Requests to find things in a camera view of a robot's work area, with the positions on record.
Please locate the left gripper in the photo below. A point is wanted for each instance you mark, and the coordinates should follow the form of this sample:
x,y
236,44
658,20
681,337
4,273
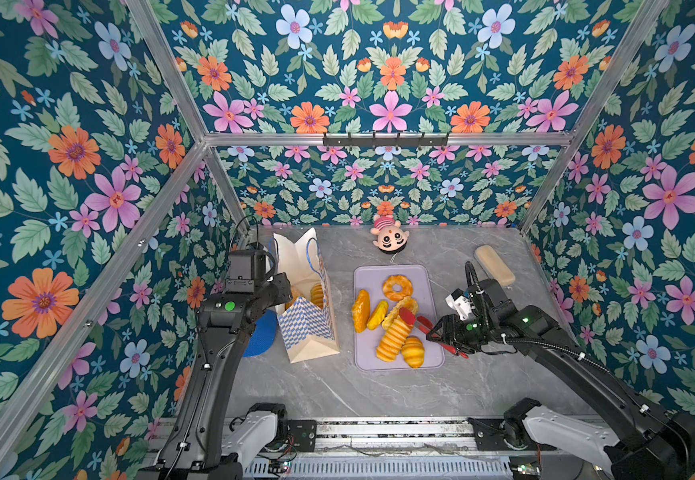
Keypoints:
x,y
284,287

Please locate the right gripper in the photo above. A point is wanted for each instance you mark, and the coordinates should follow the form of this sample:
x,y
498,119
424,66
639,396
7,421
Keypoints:
x,y
451,334

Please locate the red silicone tongs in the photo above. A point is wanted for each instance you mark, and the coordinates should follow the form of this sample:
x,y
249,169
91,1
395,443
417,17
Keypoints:
x,y
425,327

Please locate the checkered paper bag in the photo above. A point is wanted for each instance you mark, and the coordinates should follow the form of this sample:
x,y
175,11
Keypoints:
x,y
308,333

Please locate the ridged long bread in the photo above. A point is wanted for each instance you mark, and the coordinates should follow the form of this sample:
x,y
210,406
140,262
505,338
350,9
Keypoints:
x,y
317,295
393,340

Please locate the round orange bread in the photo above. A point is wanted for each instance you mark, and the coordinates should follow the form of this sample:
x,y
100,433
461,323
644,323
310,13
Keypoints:
x,y
295,294

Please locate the ridged long bread top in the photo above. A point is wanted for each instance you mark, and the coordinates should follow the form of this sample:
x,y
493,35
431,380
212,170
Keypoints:
x,y
317,295

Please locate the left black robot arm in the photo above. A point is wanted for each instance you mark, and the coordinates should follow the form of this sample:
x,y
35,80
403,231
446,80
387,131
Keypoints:
x,y
195,448

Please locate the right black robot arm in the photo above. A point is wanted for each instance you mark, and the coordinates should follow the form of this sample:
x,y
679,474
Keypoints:
x,y
636,437

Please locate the small croissant bread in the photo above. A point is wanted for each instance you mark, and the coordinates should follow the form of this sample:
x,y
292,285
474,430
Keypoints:
x,y
413,352

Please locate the square toast bread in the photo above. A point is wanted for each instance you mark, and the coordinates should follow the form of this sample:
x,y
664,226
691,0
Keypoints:
x,y
408,303

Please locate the oval orange bread left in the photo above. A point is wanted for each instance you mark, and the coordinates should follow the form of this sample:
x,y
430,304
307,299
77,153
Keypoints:
x,y
361,311

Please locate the yellow oval bread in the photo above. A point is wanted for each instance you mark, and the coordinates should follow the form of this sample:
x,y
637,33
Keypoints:
x,y
378,315

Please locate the beige sponge block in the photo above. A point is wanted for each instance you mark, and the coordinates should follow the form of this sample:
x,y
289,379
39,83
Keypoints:
x,y
494,265

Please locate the lavender tray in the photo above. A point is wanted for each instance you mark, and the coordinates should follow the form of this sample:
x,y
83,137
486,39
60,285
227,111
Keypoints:
x,y
391,302

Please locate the cartoon face plush toy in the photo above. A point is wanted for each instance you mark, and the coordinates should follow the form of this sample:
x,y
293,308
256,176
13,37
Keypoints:
x,y
389,237

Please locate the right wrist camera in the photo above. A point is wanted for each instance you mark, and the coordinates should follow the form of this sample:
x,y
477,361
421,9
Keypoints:
x,y
460,302

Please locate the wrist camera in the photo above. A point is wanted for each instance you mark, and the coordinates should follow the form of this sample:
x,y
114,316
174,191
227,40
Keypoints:
x,y
247,270
460,302

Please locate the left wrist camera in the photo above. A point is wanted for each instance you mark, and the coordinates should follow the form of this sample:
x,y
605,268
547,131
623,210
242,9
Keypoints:
x,y
247,270

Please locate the ring donut bread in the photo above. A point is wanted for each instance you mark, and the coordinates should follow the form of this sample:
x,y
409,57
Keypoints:
x,y
397,288

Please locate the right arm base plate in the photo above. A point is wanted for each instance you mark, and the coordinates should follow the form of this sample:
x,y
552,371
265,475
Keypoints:
x,y
498,434

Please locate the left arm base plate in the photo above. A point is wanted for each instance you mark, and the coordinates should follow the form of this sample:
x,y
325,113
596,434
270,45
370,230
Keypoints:
x,y
296,435

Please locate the black hook rail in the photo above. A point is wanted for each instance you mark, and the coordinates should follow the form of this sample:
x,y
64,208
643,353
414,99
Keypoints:
x,y
372,140

